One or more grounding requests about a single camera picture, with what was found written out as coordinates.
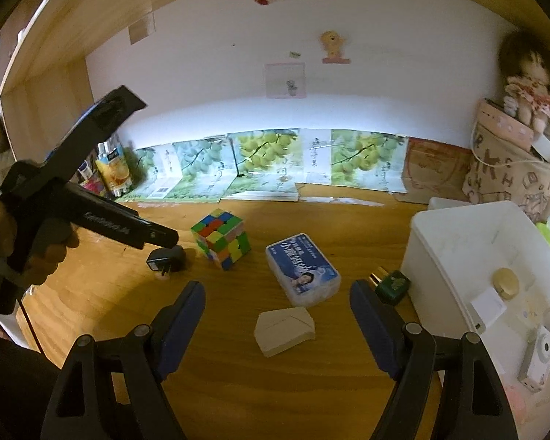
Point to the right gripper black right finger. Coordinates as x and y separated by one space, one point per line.
382 328

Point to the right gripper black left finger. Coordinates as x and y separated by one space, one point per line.
174 327

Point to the beige angular small box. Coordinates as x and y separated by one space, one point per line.
280 330

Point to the white 33W charger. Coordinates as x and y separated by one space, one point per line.
485 309

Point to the multicolour Rubik's cube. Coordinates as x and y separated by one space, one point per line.
222 238

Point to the white plastic storage bin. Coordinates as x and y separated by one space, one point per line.
486 269

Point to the pink correction tape dispenser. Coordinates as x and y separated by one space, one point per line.
517 404

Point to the white instant camera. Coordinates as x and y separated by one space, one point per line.
535 368

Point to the person's left hand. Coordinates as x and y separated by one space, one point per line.
43 259

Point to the green perfume bottle gold cap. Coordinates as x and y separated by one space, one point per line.
390 287

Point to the pink tube bottle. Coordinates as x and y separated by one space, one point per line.
92 180

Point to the black power adapter plug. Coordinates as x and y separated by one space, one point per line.
166 260

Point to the blue dental floss box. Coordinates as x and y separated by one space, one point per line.
303 272

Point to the small white lidded box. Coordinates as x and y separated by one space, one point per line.
437 203

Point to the brown cardboard panel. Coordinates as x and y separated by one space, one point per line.
433 169

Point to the grape print cardboard sheets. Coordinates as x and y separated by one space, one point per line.
267 165

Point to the beige printed fabric bag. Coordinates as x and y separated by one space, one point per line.
500 171

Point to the brown-haired rag doll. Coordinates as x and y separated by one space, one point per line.
524 63

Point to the pink square wall sticker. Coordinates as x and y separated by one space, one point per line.
285 80

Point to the yellow bear wall hook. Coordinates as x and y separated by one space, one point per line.
333 45

